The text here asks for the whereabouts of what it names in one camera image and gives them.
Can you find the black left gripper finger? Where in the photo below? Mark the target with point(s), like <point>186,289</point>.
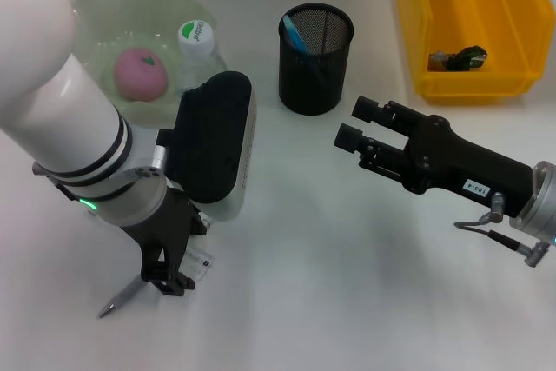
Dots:
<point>152,271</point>
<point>176,282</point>

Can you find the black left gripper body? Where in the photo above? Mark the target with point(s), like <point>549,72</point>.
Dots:
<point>169,223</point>

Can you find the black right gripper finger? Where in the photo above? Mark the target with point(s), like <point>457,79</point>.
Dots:
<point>347,136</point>
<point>365,108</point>

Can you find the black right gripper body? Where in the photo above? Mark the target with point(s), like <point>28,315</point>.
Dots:
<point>460,167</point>

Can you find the transparent plastic ruler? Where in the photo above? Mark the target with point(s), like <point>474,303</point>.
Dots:
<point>202,264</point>

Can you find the silver ballpoint pen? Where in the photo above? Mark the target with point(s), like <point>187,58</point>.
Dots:
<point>119,299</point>

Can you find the blue scissors with cap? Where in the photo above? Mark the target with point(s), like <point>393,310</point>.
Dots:
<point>295,38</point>

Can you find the green plastic wrapper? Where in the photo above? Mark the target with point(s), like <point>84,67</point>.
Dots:
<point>460,60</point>

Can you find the pink toy peach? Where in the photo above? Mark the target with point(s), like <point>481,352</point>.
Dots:
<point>139,75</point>

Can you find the clear water bottle green label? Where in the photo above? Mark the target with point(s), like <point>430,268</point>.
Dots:
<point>195,36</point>

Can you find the black mesh pen holder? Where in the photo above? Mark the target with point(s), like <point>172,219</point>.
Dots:
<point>313,84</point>

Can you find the pale green wavy glass plate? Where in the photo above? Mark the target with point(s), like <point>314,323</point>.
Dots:
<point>143,15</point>

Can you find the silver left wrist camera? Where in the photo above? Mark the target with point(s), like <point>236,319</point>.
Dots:
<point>213,136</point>

